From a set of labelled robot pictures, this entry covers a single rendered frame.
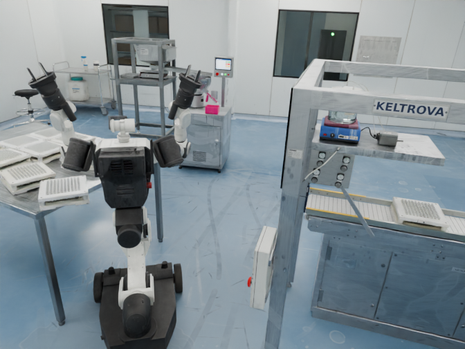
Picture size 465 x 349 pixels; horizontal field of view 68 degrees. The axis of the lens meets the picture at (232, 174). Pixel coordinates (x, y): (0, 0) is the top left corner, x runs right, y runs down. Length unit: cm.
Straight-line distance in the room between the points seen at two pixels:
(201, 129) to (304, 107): 321
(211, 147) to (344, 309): 258
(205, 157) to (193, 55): 311
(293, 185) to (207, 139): 314
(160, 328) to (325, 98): 161
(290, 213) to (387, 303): 132
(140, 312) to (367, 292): 134
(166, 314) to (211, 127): 253
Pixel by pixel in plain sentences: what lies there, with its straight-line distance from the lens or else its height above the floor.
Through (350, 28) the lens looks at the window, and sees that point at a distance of 685.
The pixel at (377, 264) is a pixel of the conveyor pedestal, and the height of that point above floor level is 53.
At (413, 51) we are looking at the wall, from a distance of 710.
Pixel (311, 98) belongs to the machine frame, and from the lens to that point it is 110.
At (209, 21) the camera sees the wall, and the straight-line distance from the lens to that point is 694.
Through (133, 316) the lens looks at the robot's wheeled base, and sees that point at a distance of 205.
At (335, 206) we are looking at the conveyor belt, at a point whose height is 80.
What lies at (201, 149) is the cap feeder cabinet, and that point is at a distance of 433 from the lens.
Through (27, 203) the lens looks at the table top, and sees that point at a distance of 221.
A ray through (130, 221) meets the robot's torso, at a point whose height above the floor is 86.
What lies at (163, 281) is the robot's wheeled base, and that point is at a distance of 248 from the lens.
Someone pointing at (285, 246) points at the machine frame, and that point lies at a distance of 132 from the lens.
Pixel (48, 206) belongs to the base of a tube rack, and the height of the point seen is 85.
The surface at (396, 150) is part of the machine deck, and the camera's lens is 188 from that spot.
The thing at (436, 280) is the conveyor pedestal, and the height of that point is 50.
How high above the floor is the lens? 179
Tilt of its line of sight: 24 degrees down
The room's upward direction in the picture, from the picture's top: 3 degrees clockwise
